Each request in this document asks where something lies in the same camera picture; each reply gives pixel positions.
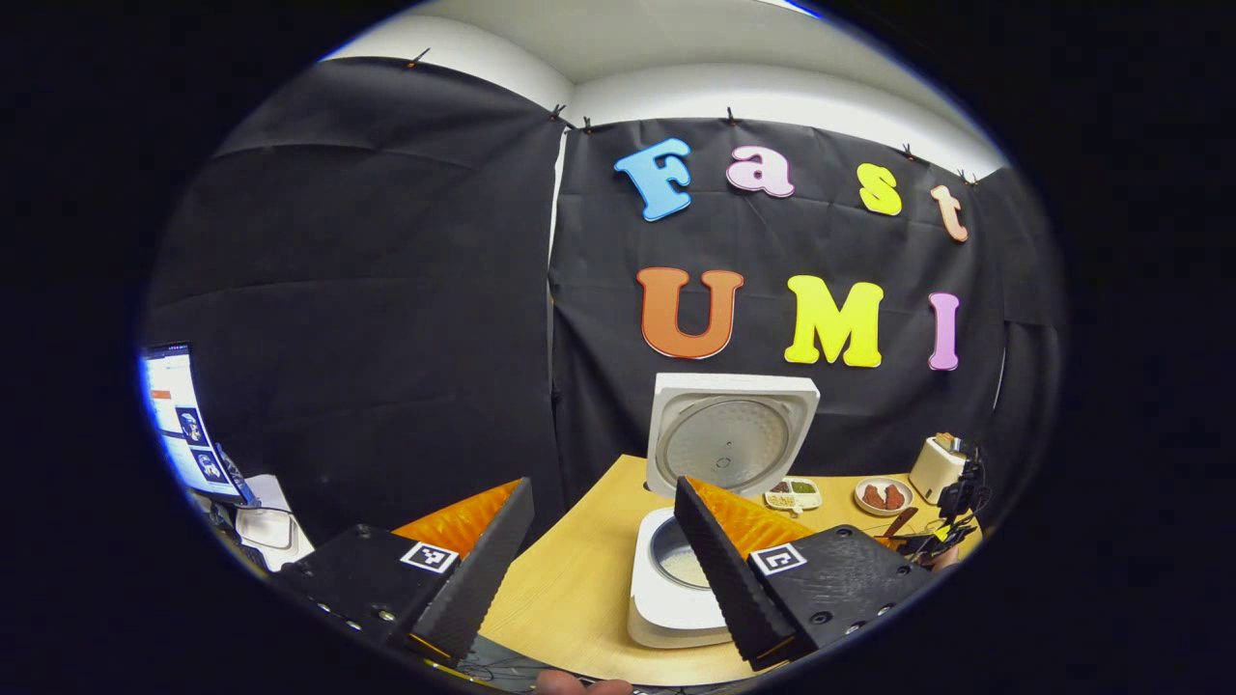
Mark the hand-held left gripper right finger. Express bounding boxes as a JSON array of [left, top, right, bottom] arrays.
[[674, 476, 938, 672]]

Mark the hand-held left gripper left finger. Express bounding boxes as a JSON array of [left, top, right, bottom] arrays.
[[275, 476, 537, 665]]

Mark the white rice cooker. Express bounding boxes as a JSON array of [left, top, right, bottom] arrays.
[[628, 374, 822, 650]]

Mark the white toaster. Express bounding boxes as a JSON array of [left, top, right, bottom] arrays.
[[909, 432, 971, 505]]

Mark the white round plate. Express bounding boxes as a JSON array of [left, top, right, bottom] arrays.
[[854, 477, 914, 517]]

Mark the white divided bean dish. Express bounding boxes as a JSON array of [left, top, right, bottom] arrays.
[[763, 478, 824, 513]]

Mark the white side table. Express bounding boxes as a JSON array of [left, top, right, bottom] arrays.
[[232, 473, 315, 572]]

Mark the black backdrop cloth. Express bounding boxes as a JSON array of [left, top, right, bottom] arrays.
[[145, 56, 1068, 542]]

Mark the computer monitor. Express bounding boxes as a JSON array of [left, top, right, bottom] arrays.
[[140, 343, 257, 503]]

